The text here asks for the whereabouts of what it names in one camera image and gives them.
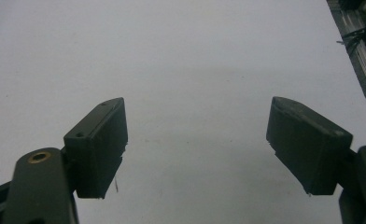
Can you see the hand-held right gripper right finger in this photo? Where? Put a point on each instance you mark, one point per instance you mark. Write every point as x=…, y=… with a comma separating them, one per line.
x=305, y=146

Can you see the metal frame rail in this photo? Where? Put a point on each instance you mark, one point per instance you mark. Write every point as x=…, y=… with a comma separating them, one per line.
x=360, y=53

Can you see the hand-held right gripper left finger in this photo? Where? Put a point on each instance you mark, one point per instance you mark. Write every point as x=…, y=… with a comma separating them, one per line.
x=94, y=149

